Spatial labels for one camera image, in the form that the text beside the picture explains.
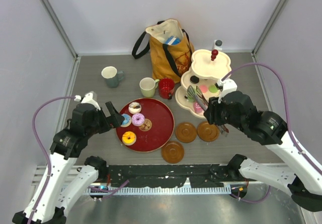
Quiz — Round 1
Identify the blue frosted donut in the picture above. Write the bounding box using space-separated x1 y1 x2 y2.
121 114 131 127

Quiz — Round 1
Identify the purple sprinkled donut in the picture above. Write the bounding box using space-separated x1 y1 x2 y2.
131 113 145 127

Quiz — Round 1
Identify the chocolate white frosted donut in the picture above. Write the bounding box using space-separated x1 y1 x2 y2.
128 102 142 114

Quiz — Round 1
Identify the yellow frosted donut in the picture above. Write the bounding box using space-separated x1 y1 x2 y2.
121 131 136 146

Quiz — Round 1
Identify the green macaron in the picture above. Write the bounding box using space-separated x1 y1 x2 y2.
208 85 218 93

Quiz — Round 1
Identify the pink swirl roll cake front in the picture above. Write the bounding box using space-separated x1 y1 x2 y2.
193 102 204 114

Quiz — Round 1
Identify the pink sandwich cookie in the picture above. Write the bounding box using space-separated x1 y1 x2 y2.
198 85 208 94

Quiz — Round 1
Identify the green swirl roll cake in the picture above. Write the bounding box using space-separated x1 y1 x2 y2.
185 95 195 103

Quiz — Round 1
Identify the black sandwich cookie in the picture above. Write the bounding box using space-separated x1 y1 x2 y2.
190 76 200 84

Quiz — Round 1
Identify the red ceramic mug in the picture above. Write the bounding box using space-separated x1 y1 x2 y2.
158 78 175 100

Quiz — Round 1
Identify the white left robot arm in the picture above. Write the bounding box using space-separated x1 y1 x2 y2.
12 99 124 223

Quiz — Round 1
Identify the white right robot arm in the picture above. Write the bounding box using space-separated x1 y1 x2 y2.
204 91 321 212

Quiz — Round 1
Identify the round red lacquer tray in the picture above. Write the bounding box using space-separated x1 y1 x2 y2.
116 98 175 153

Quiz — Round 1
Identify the brown wooden saucer right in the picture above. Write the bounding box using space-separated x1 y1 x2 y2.
197 121 220 142

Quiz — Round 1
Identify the brown wooden saucer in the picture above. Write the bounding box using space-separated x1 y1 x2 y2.
162 141 185 164
197 121 220 142
175 122 197 143

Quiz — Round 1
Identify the grey-green ceramic mug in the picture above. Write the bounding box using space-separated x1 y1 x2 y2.
101 66 125 88

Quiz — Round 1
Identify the light green ceramic mug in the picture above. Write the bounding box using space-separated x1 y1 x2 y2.
139 78 159 98

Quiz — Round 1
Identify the three-tier cream cake stand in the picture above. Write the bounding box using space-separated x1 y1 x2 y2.
175 49 231 119

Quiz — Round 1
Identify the brown wooden saucer left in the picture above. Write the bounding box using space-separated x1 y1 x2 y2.
175 122 197 143

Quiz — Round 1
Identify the brown wooden saucer front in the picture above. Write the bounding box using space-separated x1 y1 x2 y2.
162 141 185 164

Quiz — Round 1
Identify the white bottle grey cap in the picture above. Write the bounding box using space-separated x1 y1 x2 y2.
213 40 222 51

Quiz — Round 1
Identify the yellow canvas tote bag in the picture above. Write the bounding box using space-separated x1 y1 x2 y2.
132 19 195 83

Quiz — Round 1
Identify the blue white box in bag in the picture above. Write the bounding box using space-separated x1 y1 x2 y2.
165 36 181 45

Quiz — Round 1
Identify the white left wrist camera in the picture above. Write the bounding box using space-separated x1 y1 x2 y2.
80 91 101 110

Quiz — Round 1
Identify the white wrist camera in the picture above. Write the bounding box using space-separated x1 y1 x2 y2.
80 91 101 110
216 79 237 103

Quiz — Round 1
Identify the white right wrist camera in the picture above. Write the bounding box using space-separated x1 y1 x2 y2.
216 79 237 103

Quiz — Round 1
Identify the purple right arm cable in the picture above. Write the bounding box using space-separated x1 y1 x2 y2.
221 62 322 204

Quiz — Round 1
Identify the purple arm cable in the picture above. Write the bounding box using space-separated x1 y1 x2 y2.
221 62 322 204
26 96 129 224

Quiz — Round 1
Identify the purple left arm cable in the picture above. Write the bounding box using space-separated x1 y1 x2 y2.
26 96 129 224

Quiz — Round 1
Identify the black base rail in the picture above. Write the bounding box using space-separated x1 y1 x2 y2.
109 164 232 188

